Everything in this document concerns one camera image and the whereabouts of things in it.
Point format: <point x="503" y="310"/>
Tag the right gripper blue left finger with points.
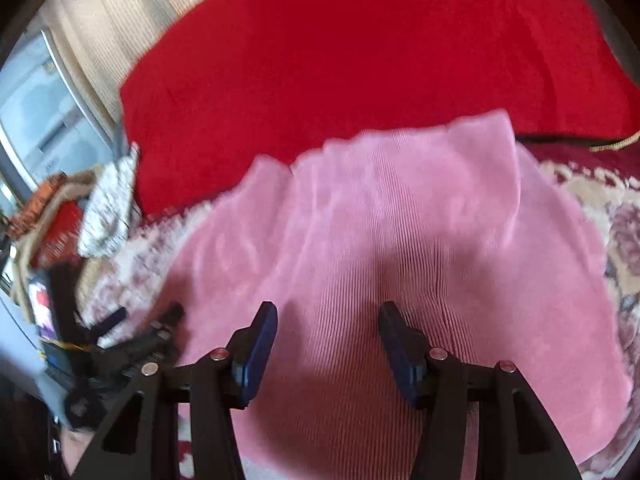
<point x="250" y="349"/>

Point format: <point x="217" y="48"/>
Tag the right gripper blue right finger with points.
<point x="406" y="349"/>

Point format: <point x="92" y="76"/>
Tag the pink corduroy jacket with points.
<point x="460" y="228"/>

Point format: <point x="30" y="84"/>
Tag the red gift box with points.
<point x="61" y="240"/>

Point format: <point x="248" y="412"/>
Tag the white crackle pattern cloth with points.
<point x="111" y="212"/>

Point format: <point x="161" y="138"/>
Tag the orange black patterned cloth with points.
<point x="27" y="218"/>

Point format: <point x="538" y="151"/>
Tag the floral red beige blanket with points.
<point x="600" y="209"/>

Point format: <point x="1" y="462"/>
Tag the red blanket on sofa back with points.
<point x="233" y="79"/>

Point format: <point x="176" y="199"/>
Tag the polka dot beige curtain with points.
<point x="100" y="41"/>

